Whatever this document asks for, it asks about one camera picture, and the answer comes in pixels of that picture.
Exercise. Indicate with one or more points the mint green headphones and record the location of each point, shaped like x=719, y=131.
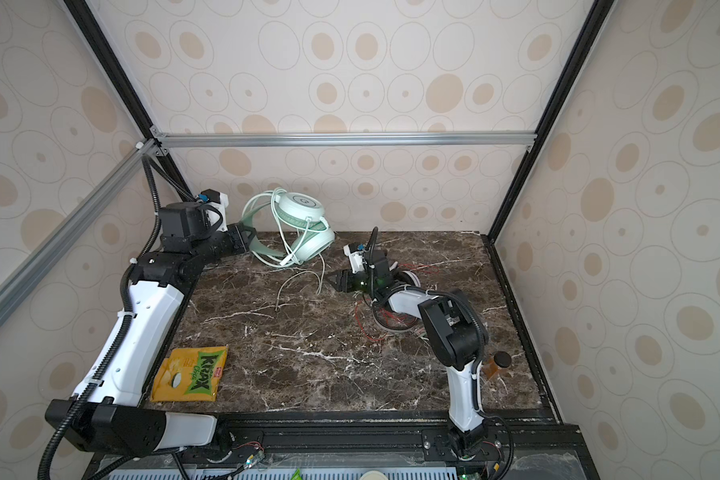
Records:
x=300, y=222

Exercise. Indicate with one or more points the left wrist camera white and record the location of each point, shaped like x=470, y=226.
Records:
x=214, y=204

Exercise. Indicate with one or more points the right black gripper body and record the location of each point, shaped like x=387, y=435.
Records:
x=360, y=282

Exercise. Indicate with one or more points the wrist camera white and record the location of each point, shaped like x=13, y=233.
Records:
x=355, y=252
x=214, y=204

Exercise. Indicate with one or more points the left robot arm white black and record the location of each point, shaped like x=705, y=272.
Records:
x=104, y=413

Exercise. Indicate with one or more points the yellow green snack bag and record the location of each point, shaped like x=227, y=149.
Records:
x=189, y=375

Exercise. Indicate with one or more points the left diagonal aluminium frame bar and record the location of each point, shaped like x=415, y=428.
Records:
x=15, y=289

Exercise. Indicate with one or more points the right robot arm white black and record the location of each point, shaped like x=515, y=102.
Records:
x=454, y=331

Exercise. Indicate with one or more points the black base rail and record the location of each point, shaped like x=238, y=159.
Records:
x=343, y=445

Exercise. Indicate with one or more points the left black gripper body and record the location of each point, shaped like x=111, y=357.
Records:
x=220, y=244

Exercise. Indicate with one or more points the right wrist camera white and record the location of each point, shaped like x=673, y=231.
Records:
x=355, y=252

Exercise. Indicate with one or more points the white black red headphones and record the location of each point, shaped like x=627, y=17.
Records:
x=395, y=313

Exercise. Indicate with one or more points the amber bottle black cap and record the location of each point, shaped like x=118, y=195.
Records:
x=499, y=362

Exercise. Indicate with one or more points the horizontal aluminium frame bar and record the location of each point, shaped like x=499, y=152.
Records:
x=348, y=139

